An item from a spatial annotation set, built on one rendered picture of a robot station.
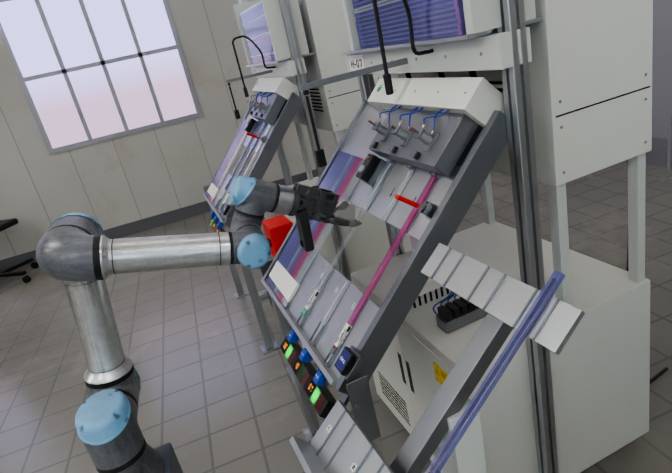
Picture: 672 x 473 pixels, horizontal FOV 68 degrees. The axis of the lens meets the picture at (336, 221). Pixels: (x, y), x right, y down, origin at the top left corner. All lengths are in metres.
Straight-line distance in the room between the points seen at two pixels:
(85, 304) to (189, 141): 4.13
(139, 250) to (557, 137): 0.97
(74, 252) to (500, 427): 1.14
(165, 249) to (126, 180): 4.31
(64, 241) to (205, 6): 4.36
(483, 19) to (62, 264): 0.98
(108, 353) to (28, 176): 4.27
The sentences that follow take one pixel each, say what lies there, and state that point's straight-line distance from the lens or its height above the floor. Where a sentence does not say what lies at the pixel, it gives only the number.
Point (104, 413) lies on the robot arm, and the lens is 1.31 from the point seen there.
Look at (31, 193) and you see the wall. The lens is 5.57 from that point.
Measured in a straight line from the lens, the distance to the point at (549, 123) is 1.28.
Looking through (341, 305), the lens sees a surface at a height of 0.81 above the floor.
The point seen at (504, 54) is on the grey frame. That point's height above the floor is 1.34.
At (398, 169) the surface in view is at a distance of 1.36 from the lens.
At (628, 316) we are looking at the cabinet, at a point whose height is 0.53.
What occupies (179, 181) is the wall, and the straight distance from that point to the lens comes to 5.41.
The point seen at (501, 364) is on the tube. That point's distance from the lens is 0.80.
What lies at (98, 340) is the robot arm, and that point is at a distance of 1.36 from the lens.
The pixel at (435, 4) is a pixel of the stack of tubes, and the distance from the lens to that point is 1.21.
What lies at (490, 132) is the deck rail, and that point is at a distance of 1.16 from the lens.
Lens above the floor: 1.45
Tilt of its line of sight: 20 degrees down
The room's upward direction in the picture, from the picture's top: 13 degrees counter-clockwise
